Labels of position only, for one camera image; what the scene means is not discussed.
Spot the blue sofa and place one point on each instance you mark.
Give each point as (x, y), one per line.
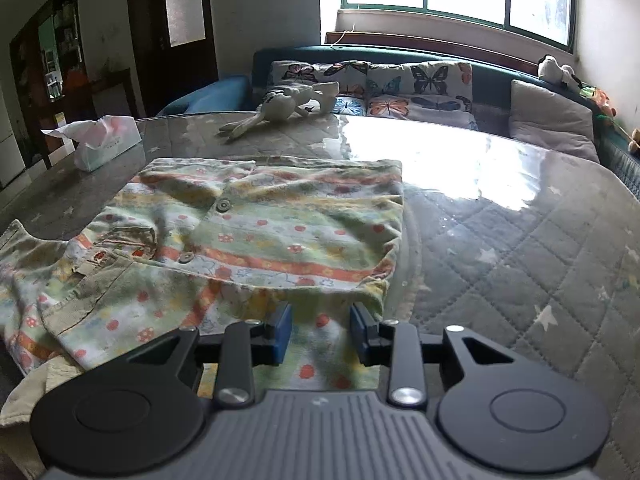
(215, 100)

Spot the white plush toy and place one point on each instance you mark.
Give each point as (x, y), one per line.
(555, 70)

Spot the orange bag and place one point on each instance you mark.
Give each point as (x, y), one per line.
(76, 77)

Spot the tissue pack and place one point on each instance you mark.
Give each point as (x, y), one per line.
(107, 142)

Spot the colourful plush toy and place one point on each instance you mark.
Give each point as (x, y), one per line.
(600, 100)

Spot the patterned children's shirt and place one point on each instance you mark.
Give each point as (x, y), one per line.
(280, 230)

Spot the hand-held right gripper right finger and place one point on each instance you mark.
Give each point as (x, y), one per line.
(358, 332)

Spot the white stuffed bunny toy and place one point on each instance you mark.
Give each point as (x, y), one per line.
(280, 105)

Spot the brown wooden ledge board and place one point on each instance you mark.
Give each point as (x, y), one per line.
(425, 47)

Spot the white refrigerator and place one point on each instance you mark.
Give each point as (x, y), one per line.
(10, 140)

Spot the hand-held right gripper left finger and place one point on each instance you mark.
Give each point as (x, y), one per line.
(280, 332)

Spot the dark wooden shelf cabinet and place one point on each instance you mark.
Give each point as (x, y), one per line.
(30, 60)

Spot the grey pillow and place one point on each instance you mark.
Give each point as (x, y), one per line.
(550, 115)

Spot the wooden side table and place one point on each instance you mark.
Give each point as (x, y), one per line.
(110, 85)

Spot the dark wooden door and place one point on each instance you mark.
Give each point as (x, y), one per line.
(145, 35)

